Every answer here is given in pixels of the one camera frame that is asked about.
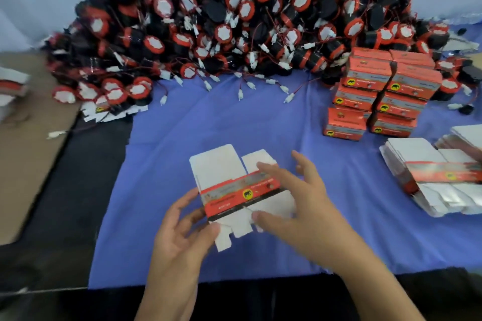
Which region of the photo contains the person's left hand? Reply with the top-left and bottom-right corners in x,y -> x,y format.
137,188 -> 223,321

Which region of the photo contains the stack of paper boxes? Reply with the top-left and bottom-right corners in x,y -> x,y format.
0,67 -> 31,118
380,123 -> 482,218

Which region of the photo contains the person's right hand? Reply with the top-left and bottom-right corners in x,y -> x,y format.
251,150 -> 378,273

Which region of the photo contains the brown cardboard sheet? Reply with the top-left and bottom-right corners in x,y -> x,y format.
0,51 -> 82,245

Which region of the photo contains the blue cloth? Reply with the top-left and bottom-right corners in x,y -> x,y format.
88,24 -> 482,289

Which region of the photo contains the pile of black red buzzers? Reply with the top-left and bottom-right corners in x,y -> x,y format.
44,0 -> 482,107

